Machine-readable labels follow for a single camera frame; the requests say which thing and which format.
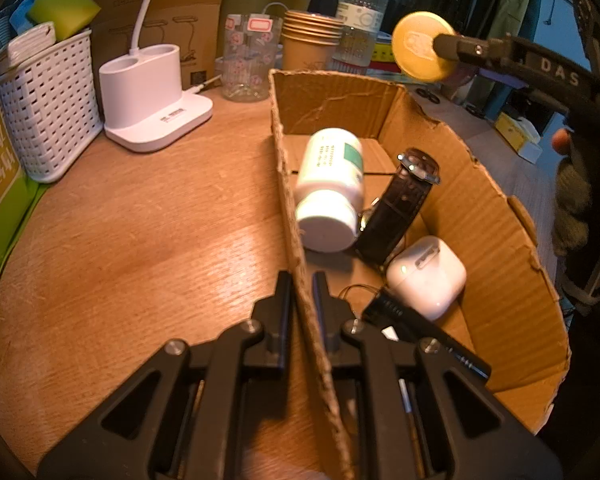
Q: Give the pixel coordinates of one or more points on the white pill bottle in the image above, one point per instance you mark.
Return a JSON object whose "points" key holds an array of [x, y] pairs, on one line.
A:
{"points": [[330, 180]]}

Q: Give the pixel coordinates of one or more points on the green sponge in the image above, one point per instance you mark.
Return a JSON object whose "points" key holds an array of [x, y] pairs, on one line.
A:
{"points": [[65, 7]]}

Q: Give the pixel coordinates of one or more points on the steel thermos cup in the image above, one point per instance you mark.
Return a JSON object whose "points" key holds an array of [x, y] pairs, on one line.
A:
{"points": [[460, 87]]}

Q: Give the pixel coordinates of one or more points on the clear plastic water bottle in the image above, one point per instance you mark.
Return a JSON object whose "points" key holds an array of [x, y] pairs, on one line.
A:
{"points": [[362, 7]]}

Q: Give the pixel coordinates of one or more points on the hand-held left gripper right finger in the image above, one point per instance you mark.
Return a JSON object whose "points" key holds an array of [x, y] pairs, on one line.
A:
{"points": [[319, 315]]}

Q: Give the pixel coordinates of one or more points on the person's right hand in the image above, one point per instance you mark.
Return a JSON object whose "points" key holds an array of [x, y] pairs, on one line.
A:
{"points": [[572, 200]]}

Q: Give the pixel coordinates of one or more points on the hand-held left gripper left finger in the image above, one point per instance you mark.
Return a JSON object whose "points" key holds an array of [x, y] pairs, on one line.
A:
{"points": [[283, 320]]}

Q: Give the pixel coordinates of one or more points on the white earbuds case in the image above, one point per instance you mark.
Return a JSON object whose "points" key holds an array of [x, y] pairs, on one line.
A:
{"points": [[427, 275]]}

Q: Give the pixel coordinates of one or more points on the printed glass cup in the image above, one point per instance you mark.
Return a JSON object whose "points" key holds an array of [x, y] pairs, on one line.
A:
{"points": [[252, 55]]}

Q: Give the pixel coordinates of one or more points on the stack of colourful books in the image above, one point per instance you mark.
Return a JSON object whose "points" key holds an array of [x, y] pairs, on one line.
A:
{"points": [[382, 55]]}

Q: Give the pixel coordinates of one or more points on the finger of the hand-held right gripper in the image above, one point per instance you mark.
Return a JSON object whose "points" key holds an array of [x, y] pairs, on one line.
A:
{"points": [[475, 50]]}

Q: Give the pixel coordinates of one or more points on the white plastic woven basket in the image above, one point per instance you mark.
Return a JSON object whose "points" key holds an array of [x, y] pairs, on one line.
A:
{"points": [[50, 105]]}

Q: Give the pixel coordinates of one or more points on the white folded cloth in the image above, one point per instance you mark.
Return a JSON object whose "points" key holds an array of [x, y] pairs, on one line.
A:
{"points": [[30, 42]]}

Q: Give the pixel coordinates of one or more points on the cardboard box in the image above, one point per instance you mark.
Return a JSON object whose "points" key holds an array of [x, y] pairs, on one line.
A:
{"points": [[485, 220]]}

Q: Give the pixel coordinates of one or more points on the small white plastic piece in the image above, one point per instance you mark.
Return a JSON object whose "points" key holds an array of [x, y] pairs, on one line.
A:
{"points": [[390, 333]]}

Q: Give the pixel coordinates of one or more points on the brown cardboard lamp package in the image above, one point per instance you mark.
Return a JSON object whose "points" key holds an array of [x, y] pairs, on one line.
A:
{"points": [[185, 0]]}

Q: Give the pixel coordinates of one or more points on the thin pen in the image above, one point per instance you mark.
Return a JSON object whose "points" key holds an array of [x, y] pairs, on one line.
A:
{"points": [[408, 405]]}

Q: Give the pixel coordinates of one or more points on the stack of brown paper cups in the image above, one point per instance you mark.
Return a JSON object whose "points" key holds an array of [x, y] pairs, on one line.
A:
{"points": [[310, 45]]}

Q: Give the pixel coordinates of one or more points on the yellow box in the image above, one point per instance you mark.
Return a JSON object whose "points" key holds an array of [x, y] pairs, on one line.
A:
{"points": [[512, 130]]}

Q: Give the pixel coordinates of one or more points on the yellow round disc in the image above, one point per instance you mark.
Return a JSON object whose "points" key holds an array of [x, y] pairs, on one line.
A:
{"points": [[412, 45]]}

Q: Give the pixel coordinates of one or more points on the white desk lamp base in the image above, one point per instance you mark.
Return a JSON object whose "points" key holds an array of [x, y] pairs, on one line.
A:
{"points": [[145, 80]]}

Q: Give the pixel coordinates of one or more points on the black pen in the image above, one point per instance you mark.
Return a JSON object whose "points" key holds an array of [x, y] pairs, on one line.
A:
{"points": [[405, 317]]}

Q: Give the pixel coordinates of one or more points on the black scissors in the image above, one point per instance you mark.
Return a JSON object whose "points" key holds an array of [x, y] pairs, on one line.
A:
{"points": [[427, 95]]}

